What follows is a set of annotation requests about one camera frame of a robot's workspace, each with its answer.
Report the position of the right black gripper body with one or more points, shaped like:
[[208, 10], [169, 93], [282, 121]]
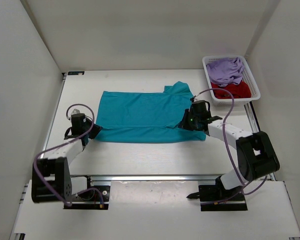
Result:
[[192, 120]]

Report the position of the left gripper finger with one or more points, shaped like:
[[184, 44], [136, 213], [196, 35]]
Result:
[[92, 135], [96, 128]]

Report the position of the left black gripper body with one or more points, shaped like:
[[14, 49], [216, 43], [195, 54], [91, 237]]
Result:
[[87, 121]]

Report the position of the teal t shirt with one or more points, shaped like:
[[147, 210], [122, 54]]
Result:
[[146, 118]]

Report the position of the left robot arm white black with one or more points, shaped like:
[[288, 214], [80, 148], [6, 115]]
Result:
[[51, 178]]

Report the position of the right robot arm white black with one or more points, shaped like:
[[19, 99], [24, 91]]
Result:
[[256, 157]]

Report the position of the red t shirt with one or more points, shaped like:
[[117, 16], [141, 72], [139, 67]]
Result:
[[239, 91]]

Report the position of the lavender t shirt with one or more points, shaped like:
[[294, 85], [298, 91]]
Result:
[[226, 71]]

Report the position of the white plastic basket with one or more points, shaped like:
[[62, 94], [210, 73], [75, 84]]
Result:
[[248, 78]]

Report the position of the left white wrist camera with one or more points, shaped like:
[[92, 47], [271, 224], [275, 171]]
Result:
[[75, 111]]

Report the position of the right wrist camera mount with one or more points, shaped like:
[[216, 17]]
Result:
[[194, 99]]

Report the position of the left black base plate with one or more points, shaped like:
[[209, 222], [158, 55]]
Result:
[[89, 193]]

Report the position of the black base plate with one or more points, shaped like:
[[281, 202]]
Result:
[[214, 198], [89, 193]]

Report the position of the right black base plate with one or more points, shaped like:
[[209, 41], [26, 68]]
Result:
[[214, 198]]

